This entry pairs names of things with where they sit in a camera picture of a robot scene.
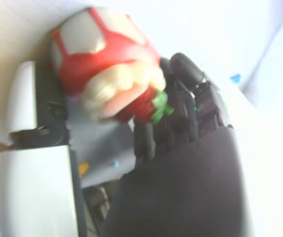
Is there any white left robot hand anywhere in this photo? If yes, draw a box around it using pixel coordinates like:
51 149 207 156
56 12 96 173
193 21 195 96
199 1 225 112
0 51 243 237

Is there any red white toy cake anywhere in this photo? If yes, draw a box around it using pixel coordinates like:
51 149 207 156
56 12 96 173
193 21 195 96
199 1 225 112
48 7 175 124

